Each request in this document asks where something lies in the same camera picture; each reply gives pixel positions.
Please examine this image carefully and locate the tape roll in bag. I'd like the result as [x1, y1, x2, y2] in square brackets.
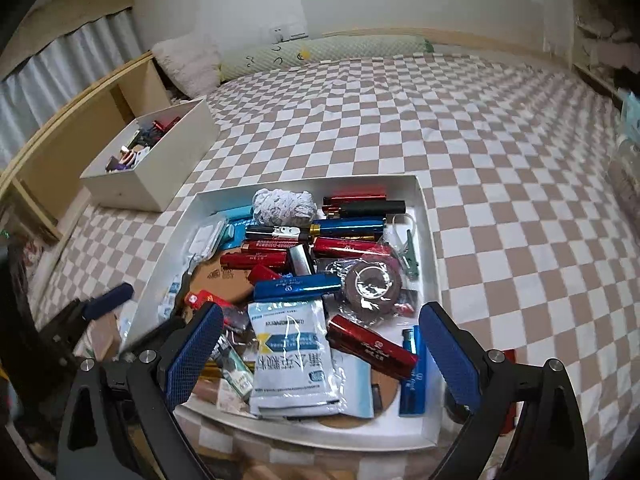
[324, 258, 418, 327]

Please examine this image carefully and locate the dark red metal lighter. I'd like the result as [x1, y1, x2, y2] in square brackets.
[326, 314, 418, 380]

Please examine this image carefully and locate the small white shoe box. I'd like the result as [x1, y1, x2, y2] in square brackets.
[80, 99, 220, 212]

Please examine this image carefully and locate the wooden shelf unit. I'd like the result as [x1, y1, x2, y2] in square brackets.
[1, 51, 170, 245]

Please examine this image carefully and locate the crumpled white paper ball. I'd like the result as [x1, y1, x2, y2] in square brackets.
[252, 188, 317, 228]

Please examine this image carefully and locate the white fluffy pillow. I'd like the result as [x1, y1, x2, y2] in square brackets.
[151, 32, 221, 99]

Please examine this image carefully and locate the large white tray box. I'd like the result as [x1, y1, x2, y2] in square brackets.
[117, 173, 444, 453]

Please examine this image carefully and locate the green long bolster pillow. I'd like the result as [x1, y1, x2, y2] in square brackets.
[220, 35, 434, 81]

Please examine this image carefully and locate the green plastic clip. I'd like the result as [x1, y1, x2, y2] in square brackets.
[400, 230, 420, 281]

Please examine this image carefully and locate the white blue sachet packet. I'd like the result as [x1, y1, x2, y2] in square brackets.
[248, 299, 340, 417]

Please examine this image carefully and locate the blue metal lighter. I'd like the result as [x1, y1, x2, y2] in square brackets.
[254, 273, 342, 302]

